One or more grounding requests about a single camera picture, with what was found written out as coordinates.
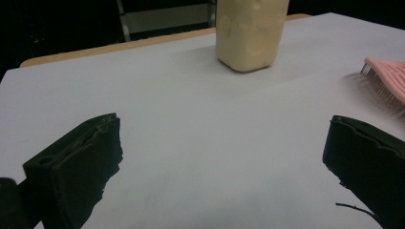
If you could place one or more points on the cream square holder cup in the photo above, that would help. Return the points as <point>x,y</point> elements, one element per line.
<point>250,35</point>

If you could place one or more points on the grey metal stand frame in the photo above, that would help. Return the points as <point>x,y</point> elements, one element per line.
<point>165,19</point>

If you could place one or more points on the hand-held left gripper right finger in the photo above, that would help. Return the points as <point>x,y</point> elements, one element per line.
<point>369,162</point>

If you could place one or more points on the pink hairbrush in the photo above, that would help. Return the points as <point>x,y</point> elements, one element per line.
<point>390,79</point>

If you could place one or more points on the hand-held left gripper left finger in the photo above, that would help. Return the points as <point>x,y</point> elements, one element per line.
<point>73,165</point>

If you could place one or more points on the white table cover sheet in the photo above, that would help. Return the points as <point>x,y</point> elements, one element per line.
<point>207,127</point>

